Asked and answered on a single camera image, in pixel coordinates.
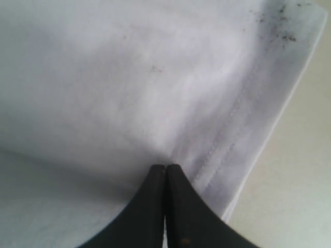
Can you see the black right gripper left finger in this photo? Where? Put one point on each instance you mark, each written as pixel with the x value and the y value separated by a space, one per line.
pixel 141 222

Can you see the white t-shirt red lettering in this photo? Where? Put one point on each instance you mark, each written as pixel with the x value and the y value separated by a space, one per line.
pixel 95 92

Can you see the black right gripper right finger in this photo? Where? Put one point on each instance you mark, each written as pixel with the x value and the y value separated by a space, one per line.
pixel 189 221

